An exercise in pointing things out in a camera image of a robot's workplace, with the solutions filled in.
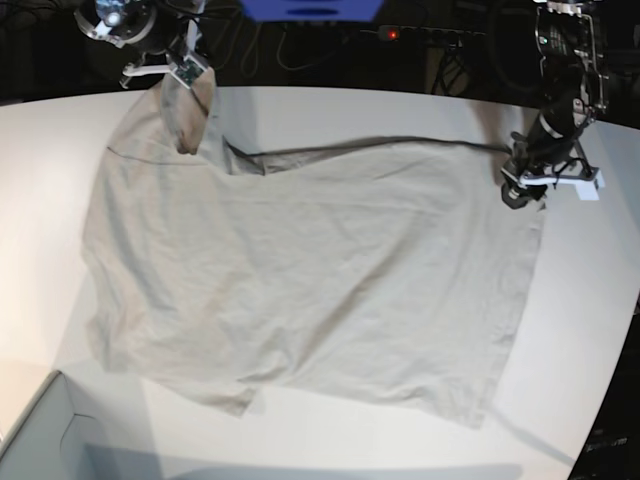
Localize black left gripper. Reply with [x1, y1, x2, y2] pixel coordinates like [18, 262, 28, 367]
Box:
[500, 157, 547, 209]

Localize beige grey t-shirt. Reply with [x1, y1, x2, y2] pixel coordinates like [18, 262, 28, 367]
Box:
[82, 75, 545, 428]

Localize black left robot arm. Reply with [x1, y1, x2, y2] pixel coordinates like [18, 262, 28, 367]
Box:
[500, 1, 608, 210]

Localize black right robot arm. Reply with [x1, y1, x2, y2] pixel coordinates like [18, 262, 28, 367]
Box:
[74, 1, 197, 55]

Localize black power strip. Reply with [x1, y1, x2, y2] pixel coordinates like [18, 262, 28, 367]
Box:
[375, 25, 486, 48]

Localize blue plastic bin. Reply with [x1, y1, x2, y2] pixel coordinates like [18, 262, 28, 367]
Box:
[240, 0, 384, 22]

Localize white cardboard box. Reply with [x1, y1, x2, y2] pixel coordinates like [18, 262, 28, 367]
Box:
[1, 371, 164, 479]

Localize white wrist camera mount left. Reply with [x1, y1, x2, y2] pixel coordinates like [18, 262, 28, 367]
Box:
[516, 141, 605, 201]

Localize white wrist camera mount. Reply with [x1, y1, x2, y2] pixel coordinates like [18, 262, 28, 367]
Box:
[120, 1, 208, 89]
[516, 141, 605, 201]

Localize white looped cable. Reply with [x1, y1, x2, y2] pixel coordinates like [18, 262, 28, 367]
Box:
[205, 19, 351, 72]

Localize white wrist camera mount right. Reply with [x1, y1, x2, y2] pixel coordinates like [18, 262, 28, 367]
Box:
[120, 1, 208, 89]

